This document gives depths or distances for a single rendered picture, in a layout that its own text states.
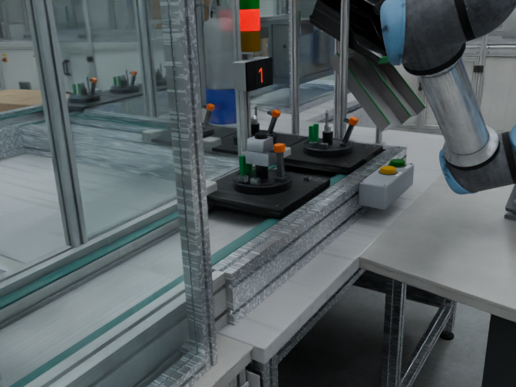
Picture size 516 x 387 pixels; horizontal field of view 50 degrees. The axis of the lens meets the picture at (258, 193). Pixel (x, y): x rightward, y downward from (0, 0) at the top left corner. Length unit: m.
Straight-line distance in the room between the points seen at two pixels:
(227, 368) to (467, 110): 0.67
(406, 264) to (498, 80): 4.37
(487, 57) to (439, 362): 3.56
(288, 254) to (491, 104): 4.54
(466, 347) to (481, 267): 1.31
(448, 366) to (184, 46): 1.91
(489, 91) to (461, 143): 4.27
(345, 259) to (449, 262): 0.21
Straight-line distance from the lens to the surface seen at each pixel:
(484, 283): 1.16
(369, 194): 1.35
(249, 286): 0.98
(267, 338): 0.94
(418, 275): 1.15
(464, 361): 2.43
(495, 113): 5.52
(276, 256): 1.04
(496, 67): 5.45
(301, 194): 1.24
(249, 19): 1.40
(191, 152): 0.73
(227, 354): 0.91
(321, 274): 1.13
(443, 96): 1.11
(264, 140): 1.25
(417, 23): 0.99
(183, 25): 0.70
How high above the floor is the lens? 1.40
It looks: 20 degrees down
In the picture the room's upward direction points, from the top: 2 degrees counter-clockwise
